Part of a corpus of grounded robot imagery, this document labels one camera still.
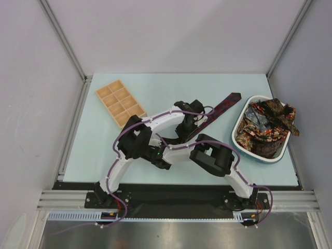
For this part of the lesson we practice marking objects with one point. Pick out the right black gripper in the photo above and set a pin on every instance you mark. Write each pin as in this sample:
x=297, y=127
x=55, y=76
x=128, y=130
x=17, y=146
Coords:
x=161, y=163

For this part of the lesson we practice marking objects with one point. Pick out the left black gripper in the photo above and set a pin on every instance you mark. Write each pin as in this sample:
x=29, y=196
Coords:
x=181, y=134

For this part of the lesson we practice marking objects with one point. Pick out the red navy striped tie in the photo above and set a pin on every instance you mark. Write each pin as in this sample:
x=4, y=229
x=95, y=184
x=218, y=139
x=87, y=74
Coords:
x=232, y=99

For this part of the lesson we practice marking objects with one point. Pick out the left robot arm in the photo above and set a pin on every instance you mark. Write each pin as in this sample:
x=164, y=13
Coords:
x=150, y=138

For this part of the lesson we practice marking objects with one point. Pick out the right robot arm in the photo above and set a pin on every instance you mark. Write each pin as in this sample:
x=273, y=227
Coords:
x=215, y=157

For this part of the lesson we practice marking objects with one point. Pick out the white laundry basket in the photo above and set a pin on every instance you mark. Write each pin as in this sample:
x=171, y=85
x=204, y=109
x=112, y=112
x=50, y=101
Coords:
x=265, y=158

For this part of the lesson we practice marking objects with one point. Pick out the wooden compartment tray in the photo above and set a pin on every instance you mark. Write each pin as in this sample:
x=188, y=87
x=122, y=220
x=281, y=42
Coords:
x=119, y=102

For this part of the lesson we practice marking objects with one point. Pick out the red floral patterned tie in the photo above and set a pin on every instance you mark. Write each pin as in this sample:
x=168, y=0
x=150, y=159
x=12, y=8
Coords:
x=259, y=142

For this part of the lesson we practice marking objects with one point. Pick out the grey blue tie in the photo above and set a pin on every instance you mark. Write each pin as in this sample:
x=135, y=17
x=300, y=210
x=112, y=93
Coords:
x=260, y=121

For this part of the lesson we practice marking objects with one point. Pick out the dark paisley tie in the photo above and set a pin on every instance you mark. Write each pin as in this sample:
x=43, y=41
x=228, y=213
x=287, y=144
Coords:
x=275, y=119

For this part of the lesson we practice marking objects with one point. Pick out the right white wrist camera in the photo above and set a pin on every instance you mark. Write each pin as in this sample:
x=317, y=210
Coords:
x=155, y=142

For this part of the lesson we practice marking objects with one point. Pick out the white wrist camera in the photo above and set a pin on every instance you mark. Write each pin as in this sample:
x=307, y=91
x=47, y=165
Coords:
x=199, y=120
x=155, y=142

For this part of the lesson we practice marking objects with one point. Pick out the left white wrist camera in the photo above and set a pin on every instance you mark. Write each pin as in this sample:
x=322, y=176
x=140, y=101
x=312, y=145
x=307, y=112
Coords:
x=199, y=120

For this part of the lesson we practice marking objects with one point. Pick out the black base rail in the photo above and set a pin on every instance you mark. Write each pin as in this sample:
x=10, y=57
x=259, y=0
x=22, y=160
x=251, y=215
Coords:
x=177, y=201

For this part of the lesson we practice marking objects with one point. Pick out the aluminium frame post left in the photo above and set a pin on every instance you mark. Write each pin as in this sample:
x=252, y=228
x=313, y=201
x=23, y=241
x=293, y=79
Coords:
x=53, y=20

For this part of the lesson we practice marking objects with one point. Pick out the aluminium frame post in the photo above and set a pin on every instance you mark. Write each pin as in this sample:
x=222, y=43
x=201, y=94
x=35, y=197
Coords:
x=53, y=20
x=301, y=15

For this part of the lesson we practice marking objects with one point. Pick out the aluminium frame post right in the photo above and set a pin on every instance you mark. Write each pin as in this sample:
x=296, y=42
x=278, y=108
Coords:
x=301, y=15

